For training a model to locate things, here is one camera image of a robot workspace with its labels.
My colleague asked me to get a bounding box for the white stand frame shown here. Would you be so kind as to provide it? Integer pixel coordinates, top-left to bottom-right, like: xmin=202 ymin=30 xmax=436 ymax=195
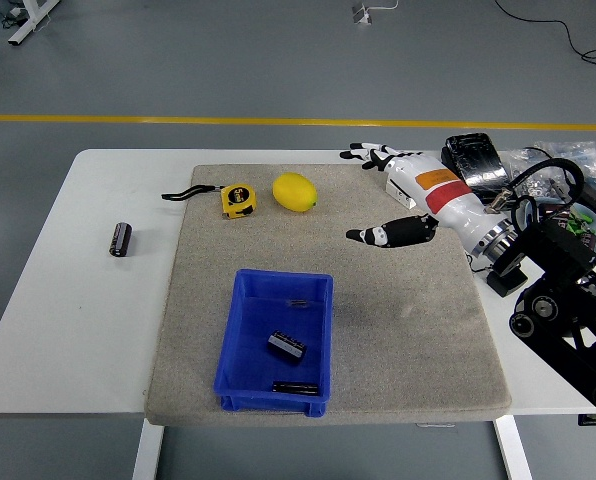
xmin=6 ymin=0 xmax=62 ymax=47

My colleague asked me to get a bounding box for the dark battery with white print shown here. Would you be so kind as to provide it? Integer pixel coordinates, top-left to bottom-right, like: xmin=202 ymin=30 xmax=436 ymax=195
xmin=266 ymin=329 xmax=308 ymax=365

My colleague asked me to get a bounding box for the blue plastic box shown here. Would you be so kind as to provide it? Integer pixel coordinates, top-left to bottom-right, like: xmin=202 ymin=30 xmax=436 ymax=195
xmin=212 ymin=267 xmax=335 ymax=418

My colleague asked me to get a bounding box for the grey floor socket with cord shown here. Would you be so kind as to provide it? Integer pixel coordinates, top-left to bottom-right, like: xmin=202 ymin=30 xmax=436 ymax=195
xmin=351 ymin=0 xmax=399 ymax=25

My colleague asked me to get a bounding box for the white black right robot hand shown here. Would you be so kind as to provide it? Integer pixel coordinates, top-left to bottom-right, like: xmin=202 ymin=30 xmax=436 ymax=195
xmin=339 ymin=141 xmax=505 ymax=251

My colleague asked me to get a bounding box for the grey-brown mat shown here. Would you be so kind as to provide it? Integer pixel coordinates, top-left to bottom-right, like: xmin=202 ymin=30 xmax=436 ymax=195
xmin=143 ymin=163 xmax=513 ymax=427

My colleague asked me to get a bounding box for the dark battery with grey stripe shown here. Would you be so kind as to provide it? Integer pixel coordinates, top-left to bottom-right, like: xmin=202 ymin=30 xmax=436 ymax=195
xmin=108 ymin=222 xmax=133 ymax=259

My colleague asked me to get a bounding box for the yellow lemon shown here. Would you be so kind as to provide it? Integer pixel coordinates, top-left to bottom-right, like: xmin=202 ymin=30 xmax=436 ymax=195
xmin=271 ymin=171 xmax=319 ymax=214

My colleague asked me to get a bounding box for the green connector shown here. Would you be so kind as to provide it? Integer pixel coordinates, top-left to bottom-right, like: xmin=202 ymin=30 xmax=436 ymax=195
xmin=566 ymin=209 xmax=595 ymax=235

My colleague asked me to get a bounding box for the white table leg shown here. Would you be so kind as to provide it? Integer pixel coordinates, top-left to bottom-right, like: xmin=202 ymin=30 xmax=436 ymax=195
xmin=131 ymin=418 xmax=165 ymax=480
xmin=493 ymin=415 xmax=533 ymax=480

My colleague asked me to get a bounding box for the large brown capacitor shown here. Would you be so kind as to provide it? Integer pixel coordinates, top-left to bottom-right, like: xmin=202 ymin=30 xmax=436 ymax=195
xmin=537 ymin=200 xmax=572 ymax=224

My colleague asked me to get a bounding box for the plain dark brown battery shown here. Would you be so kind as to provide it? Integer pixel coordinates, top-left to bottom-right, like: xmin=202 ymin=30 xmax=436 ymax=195
xmin=271 ymin=381 xmax=320 ymax=397

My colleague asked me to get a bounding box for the white table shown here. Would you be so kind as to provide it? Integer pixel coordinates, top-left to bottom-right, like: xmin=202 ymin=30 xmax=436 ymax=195
xmin=0 ymin=148 xmax=596 ymax=416

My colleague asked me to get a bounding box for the thin black wire with block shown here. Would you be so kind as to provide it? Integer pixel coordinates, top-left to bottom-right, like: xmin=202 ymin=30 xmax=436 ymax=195
xmin=465 ymin=252 xmax=492 ymax=276

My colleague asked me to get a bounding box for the clear bag of metal nuts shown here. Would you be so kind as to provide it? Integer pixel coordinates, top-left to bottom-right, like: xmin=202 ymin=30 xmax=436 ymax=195
xmin=506 ymin=147 xmax=570 ymax=200

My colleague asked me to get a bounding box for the black pack in plastic wrap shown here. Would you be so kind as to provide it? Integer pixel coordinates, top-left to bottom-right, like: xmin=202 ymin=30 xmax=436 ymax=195
xmin=440 ymin=132 xmax=510 ymax=195

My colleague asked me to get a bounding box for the clear bag of blue parts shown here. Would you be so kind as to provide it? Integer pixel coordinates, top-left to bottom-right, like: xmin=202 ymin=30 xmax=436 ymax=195
xmin=533 ymin=140 xmax=596 ymax=192

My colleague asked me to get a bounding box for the yellow tape measure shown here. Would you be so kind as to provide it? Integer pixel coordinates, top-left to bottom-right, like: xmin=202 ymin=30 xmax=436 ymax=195
xmin=160 ymin=182 xmax=258 ymax=221

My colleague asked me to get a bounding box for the black floor cable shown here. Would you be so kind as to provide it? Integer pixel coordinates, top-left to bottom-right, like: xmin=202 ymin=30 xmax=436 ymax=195
xmin=492 ymin=0 xmax=596 ymax=75

